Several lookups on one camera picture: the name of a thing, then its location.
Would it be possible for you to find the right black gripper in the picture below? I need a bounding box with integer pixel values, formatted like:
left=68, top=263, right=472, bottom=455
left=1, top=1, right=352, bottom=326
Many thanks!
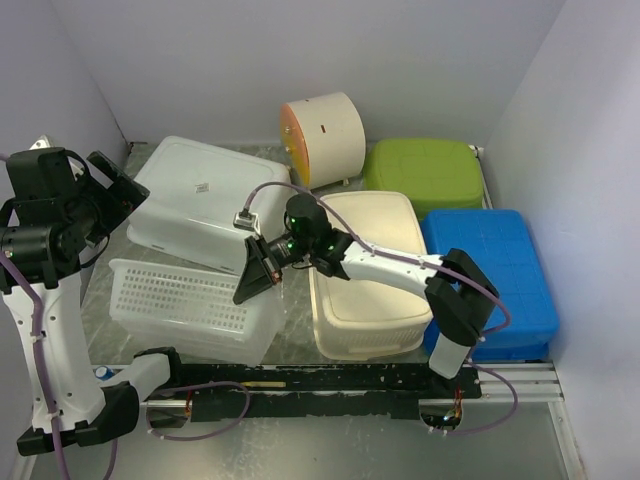
left=234, top=231, right=314, bottom=305

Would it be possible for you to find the white plastic basket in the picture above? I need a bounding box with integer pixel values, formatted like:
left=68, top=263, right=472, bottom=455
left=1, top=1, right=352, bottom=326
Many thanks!
left=127, top=136, right=290, bottom=276

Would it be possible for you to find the cream perforated laundry basket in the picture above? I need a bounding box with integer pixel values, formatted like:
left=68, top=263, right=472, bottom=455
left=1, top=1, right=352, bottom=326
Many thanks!
left=309, top=191, right=433, bottom=361

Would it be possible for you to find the white perforated basket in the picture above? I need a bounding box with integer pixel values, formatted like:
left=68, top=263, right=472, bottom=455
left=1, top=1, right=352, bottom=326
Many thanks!
left=109, top=259, right=285, bottom=366

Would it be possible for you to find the green plastic tub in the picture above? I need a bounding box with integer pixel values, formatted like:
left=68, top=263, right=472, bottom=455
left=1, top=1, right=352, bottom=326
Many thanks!
left=363, top=138, right=484, bottom=219

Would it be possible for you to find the blue plastic tub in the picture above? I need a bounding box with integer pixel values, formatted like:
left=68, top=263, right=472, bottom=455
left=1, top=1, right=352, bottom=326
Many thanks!
left=420, top=209, right=559, bottom=362

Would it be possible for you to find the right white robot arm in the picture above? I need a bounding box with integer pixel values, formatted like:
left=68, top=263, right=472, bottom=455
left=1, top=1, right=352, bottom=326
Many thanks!
left=233, top=193, right=501, bottom=398

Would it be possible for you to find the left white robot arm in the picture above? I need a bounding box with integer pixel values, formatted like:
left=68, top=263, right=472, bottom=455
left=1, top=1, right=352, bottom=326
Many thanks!
left=1, top=147, right=187, bottom=457

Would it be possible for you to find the beige cylindrical device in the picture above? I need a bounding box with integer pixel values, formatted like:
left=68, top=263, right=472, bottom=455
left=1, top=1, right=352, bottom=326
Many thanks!
left=279, top=92, right=366, bottom=189

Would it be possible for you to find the small blue capacitor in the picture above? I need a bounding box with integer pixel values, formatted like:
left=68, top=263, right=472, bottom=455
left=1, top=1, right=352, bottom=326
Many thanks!
left=94, top=365, right=115, bottom=381

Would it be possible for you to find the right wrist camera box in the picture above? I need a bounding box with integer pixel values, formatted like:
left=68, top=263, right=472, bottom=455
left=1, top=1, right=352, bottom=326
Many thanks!
left=233, top=209, right=260, bottom=234

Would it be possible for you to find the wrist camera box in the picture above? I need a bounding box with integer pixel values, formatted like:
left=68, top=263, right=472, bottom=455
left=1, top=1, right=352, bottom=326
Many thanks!
left=233, top=209, right=260, bottom=234
left=29, top=135, right=84, bottom=177

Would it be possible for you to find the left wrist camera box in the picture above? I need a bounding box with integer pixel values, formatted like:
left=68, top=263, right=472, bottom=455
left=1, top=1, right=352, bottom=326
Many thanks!
left=29, top=135, right=84, bottom=177

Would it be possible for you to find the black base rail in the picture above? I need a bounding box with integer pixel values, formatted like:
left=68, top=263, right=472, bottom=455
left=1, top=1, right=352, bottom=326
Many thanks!
left=124, top=362, right=484, bottom=424

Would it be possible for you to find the aluminium frame rail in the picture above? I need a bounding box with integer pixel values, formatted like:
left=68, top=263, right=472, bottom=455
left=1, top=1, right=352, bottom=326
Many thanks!
left=9, top=362, right=584, bottom=480

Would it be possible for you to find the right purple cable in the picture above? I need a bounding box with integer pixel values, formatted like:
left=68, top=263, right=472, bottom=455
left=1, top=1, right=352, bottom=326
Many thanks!
left=242, top=182, right=519, bottom=440

